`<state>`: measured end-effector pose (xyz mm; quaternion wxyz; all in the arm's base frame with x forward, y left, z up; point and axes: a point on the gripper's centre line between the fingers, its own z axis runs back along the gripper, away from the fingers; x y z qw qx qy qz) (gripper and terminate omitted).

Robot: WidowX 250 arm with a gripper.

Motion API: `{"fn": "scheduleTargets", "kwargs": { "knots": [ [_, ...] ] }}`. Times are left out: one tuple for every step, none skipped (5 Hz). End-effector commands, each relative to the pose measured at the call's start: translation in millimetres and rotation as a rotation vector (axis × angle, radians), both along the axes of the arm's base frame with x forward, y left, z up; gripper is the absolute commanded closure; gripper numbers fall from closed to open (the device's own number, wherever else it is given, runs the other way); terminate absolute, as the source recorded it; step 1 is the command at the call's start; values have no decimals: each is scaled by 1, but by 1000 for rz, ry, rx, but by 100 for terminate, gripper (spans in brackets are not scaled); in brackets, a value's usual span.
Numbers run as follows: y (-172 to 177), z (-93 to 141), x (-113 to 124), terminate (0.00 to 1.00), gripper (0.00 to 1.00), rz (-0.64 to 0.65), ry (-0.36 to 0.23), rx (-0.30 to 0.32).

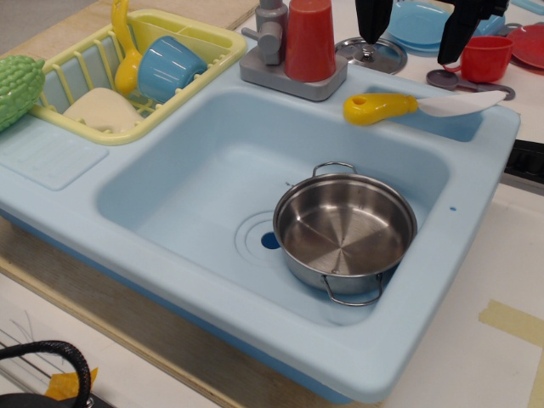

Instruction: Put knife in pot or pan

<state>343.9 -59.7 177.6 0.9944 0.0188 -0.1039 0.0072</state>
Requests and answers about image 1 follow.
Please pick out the wooden board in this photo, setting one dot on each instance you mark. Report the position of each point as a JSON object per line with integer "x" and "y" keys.
{"x": 147, "y": 356}

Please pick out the cream soap bar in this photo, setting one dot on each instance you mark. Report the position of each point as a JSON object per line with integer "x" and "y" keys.
{"x": 105, "y": 110}

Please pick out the yellow handled white toy knife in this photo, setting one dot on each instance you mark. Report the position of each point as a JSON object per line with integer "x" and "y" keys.
{"x": 370, "y": 108}

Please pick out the steel pot lid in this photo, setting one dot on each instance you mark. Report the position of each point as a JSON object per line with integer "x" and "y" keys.
{"x": 384, "y": 56}

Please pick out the orange tape piece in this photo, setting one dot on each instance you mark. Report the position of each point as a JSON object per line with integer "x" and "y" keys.
{"x": 63, "y": 386}

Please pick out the red plastic tumbler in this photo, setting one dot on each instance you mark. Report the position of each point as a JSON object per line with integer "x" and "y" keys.
{"x": 310, "y": 52}

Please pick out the red plastic plate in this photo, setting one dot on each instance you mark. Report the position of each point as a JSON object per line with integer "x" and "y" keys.
{"x": 528, "y": 46}

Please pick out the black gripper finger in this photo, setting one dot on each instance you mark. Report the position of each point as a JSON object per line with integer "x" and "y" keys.
{"x": 373, "y": 17}
{"x": 460, "y": 27}

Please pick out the grey plastic ladle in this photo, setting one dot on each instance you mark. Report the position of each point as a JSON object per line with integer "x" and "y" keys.
{"x": 451, "y": 81}

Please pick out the blue plastic cup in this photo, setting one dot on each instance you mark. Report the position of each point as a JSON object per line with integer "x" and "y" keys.
{"x": 167, "y": 65}

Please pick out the yellow plastic spoon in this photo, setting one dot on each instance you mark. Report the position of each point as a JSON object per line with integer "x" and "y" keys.
{"x": 126, "y": 77}

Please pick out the yellow dish rack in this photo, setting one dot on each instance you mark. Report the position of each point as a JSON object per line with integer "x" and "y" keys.
{"x": 93, "y": 62}

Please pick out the black rail bracket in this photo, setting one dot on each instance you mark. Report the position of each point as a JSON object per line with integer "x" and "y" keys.
{"x": 526, "y": 161}

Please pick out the grey toy faucet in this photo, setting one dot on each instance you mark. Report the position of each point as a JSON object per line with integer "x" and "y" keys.
{"x": 264, "y": 65}

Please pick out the blue plastic plate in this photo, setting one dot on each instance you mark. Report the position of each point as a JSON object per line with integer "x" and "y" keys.
{"x": 418, "y": 25}

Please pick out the beige masking tape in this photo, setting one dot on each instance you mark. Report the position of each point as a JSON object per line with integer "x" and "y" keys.
{"x": 514, "y": 322}

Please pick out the green bitter melon toy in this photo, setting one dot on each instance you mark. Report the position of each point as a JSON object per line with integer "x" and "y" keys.
{"x": 22, "y": 81}

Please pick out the stainless steel pot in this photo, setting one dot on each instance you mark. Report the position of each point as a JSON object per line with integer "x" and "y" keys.
{"x": 344, "y": 233}

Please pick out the red plastic mug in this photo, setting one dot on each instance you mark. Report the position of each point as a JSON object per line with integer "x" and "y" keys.
{"x": 484, "y": 59}

